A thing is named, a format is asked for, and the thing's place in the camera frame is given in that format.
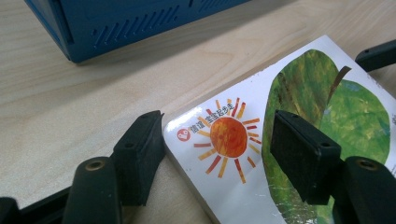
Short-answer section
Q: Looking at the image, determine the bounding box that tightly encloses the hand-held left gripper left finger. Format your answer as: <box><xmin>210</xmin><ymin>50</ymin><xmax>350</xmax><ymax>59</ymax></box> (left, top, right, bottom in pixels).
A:
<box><xmin>111</xmin><ymin>110</ymin><xmax>166</xmax><ymax>207</ymax></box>

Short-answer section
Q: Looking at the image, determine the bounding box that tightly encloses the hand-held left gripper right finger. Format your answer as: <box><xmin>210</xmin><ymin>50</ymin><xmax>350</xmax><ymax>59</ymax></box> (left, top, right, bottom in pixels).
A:
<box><xmin>270</xmin><ymin>109</ymin><xmax>343</xmax><ymax>205</ymax></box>

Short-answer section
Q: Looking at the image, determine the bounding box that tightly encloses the white book with green leaf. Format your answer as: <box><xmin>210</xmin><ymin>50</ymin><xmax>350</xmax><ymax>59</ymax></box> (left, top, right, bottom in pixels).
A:
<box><xmin>163</xmin><ymin>35</ymin><xmax>396</xmax><ymax>224</ymax></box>

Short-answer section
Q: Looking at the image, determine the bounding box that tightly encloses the blue plastic file rack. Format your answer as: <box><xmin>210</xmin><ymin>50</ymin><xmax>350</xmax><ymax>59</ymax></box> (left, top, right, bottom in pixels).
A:
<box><xmin>23</xmin><ymin>0</ymin><xmax>250</xmax><ymax>63</ymax></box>

